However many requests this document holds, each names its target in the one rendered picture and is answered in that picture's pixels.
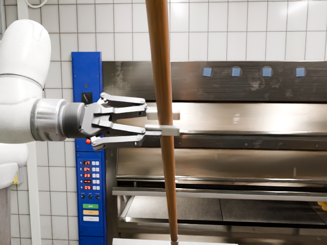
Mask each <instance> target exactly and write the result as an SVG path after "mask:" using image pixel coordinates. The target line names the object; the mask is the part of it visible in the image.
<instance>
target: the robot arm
mask: <svg viewBox="0 0 327 245"><path fill-rule="evenodd" d="M50 59H51V42H50V37H49V34H48V32H47V31H46V30H45V29H44V27H43V26H42V25H40V24H39V23H37V22H35V21H32V20H28V19H21V20H17V21H15V22H13V23H12V24H11V25H10V26H9V27H8V28H7V30H6V31H5V32H4V35H3V37H2V40H1V41H0V245H11V184H12V183H13V181H14V179H15V176H16V174H17V171H18V169H19V168H22V167H23V166H24V165H25V163H26V162H27V159H28V156H29V152H28V147H27V145H26V143H29V142H32V141H64V140H65V139H66V138H69V139H83V138H87V139H89V140H91V144H92V147H93V149H94V151H96V152H98V151H100V150H103V149H106V148H123V147H140V146H142V143H143V141H145V140H146V138H155V139H156V138H157V139H159V138H162V136H180V126H174V125H148V124H146V125H145V129H144V128H140V127H134V126H128V125H121V124H115V123H112V121H116V120H118V119H128V118H138V117H146V116H147V120H158V114H157V107H148V106H147V104H146V103H145V100H144V99H141V98H131V97H121V96H111V95H108V94H106V93H101V94H100V96H101V98H100V99H99V101H98V102H97V103H92V104H85V103H67V101H66V100H64V99H45V98H42V91H43V87H44V84H45V81H46V79H47V75H48V70H49V65H50ZM108 105H109V106H113V107H119V108H113V107H110V108H105V107H103V106H108ZM103 134H106V135H120V136H123V137H106V138H100V136H102V135H103Z"/></svg>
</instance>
